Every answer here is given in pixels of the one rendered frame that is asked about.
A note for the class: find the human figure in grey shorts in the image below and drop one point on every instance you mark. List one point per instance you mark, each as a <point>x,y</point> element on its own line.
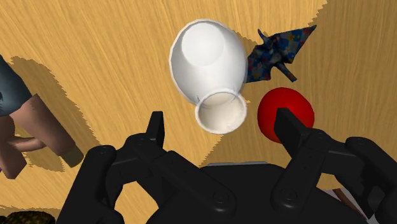
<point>28,124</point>

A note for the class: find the dark brown round object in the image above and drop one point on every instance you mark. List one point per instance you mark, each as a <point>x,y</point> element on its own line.
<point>28,217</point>

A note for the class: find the blue patterned origami crane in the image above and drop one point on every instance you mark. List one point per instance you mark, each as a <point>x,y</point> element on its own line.
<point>273,54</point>

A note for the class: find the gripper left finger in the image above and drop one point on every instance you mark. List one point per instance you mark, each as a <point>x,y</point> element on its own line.
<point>145,161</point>

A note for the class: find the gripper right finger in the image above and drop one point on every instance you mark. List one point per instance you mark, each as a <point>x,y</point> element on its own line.
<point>313,155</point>

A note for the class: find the white vase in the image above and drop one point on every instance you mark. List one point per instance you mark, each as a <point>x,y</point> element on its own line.
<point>207,71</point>

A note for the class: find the red ball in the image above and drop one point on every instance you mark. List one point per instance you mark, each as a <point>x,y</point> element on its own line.
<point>290,102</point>

